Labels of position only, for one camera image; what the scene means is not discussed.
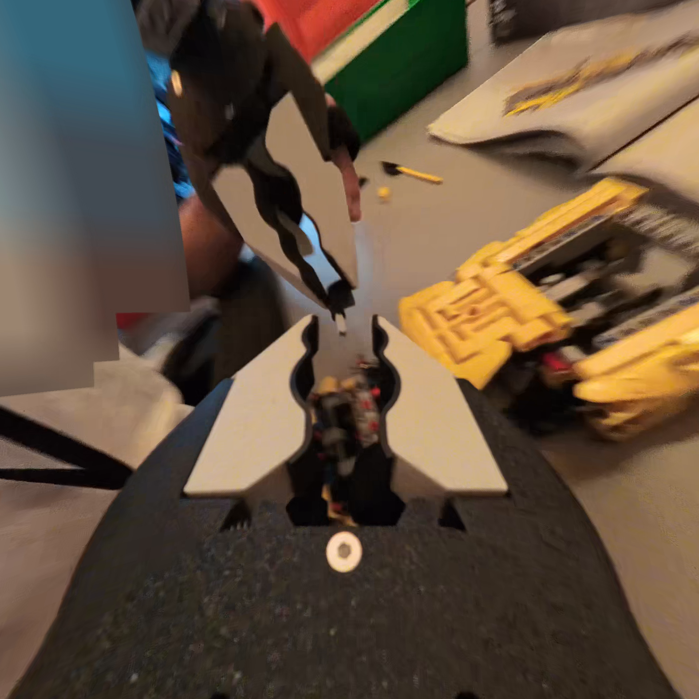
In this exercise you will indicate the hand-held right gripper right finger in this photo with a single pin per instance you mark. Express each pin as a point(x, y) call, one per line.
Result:
point(442, 431)

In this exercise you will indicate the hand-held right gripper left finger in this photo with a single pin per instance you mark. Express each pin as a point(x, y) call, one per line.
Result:
point(251, 431)

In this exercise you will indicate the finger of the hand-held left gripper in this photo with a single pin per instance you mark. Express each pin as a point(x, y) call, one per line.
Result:
point(240, 202)
point(322, 191)

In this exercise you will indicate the black toy axle connector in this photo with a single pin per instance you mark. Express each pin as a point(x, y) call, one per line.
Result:
point(339, 297)

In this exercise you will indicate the yellow toy brick car model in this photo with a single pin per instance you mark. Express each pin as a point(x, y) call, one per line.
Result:
point(480, 316)

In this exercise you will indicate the person's left forearm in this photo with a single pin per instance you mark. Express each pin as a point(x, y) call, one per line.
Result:
point(207, 245)

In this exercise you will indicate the person's left hand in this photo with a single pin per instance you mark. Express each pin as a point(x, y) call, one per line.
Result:
point(349, 185)

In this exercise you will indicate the black toy brick panel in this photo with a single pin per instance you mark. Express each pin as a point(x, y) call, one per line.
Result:
point(389, 168)

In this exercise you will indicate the yellow thin toy rod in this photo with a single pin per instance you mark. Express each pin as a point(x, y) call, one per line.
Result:
point(423, 175)

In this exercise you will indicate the orange felt bag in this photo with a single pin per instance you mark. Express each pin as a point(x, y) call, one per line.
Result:
point(311, 22)

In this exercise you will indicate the black dimpled chair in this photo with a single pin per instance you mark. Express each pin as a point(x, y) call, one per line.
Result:
point(245, 327)

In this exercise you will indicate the green storage bin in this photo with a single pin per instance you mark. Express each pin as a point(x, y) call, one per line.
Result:
point(398, 76)

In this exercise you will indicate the white paper stack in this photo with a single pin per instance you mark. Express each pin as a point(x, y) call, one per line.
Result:
point(360, 43)

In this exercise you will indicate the open instruction booklet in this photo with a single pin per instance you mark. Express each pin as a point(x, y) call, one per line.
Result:
point(573, 98)

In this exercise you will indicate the toy car set box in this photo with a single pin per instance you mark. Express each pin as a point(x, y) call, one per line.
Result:
point(546, 16)

